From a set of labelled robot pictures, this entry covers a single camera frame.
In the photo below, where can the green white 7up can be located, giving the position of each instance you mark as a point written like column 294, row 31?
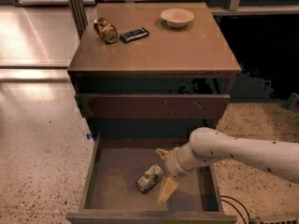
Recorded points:
column 150, row 178

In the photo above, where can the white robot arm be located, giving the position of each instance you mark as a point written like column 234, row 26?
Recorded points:
column 206, row 146

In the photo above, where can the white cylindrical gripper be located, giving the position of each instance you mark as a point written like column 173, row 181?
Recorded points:
column 172, row 164

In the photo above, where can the brown gold soda can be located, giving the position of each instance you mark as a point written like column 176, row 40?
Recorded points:
column 105, row 30

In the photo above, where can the closed top drawer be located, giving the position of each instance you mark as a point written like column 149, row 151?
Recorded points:
column 152, row 106

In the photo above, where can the metal floor vent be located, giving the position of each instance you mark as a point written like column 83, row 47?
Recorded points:
column 275, row 220

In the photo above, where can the open middle drawer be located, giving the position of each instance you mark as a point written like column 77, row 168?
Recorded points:
column 110, row 195

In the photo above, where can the blue tape piece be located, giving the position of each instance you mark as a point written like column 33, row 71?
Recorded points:
column 89, row 136

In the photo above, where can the white ceramic bowl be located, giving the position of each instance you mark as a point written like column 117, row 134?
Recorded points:
column 177, row 17

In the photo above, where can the dark blue snack bar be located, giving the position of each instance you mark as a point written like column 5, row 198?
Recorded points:
column 134, row 35

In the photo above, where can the brown wooden drawer cabinet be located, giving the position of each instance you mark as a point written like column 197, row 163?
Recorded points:
column 195, row 59

